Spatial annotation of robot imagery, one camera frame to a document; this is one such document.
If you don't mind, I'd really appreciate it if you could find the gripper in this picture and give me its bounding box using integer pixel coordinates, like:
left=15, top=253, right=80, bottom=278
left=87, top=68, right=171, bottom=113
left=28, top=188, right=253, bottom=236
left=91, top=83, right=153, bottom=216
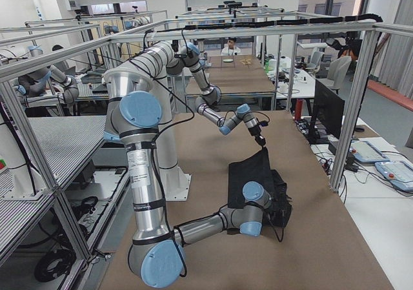
left=247, top=118, right=266, bottom=147

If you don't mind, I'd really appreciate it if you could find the black printed t-shirt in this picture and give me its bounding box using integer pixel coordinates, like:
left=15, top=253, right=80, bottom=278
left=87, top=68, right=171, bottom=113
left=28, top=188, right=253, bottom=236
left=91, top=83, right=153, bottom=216
left=228, top=147, right=292, bottom=228

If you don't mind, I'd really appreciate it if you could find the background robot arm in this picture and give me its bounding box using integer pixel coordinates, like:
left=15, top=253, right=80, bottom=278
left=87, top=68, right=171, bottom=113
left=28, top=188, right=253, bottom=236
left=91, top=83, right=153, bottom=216
left=13, top=65, right=79, bottom=118

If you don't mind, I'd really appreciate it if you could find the red cylindrical tube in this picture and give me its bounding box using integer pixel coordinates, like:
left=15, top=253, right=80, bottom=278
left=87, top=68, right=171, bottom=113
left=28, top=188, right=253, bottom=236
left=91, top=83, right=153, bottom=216
left=294, top=99, right=304, bottom=121

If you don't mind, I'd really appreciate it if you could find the black monitor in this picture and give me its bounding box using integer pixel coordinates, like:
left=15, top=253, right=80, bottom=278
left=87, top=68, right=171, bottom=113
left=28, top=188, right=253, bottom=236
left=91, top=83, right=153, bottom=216
left=307, top=80, right=345, bottom=144

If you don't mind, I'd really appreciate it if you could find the seated person in white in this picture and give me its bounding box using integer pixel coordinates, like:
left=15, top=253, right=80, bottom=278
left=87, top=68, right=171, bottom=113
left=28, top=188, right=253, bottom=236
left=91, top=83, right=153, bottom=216
left=221, top=37, right=241, bottom=56

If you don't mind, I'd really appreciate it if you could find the teach pendant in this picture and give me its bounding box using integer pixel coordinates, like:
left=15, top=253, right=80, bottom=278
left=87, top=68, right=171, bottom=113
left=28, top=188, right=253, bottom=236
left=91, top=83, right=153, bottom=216
left=374, top=161, right=412, bottom=192
left=349, top=140, right=390, bottom=164

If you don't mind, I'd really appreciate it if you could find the grey office chair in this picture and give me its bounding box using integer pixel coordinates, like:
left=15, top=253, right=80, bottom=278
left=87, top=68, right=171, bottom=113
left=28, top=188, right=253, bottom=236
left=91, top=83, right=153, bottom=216
left=325, top=56, right=352, bottom=94

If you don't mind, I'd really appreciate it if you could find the grey striped work table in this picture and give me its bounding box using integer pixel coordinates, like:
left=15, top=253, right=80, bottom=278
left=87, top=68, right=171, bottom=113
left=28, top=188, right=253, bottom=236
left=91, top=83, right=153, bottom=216
left=1, top=116, right=105, bottom=262

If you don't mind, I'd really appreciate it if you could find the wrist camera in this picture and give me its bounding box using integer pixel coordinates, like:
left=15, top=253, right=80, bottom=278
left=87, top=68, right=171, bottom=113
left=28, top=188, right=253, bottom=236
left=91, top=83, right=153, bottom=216
left=259, top=119, right=270, bottom=127

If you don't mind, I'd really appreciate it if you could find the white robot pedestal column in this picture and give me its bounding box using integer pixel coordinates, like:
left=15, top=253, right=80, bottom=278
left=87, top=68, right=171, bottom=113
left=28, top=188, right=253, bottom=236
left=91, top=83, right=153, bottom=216
left=154, top=74, right=177, bottom=171

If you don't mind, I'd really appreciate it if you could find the white pedestal base plate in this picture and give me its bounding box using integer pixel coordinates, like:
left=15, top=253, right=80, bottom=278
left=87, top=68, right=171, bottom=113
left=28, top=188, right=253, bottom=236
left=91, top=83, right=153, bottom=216
left=161, top=166, right=191, bottom=202

